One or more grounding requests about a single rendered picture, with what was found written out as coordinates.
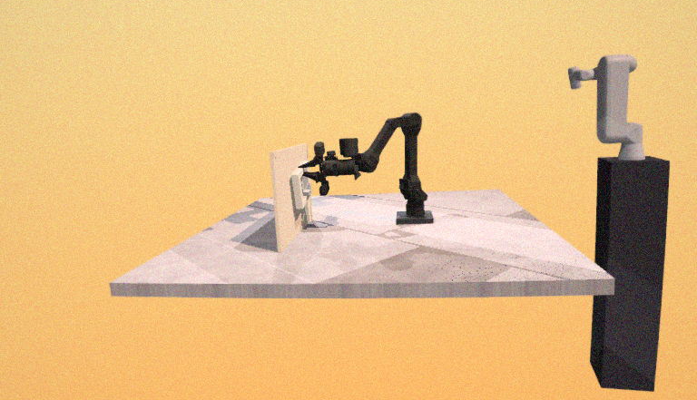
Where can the beige flat rectangular board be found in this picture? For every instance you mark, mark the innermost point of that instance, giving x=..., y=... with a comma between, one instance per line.
x=289, y=222

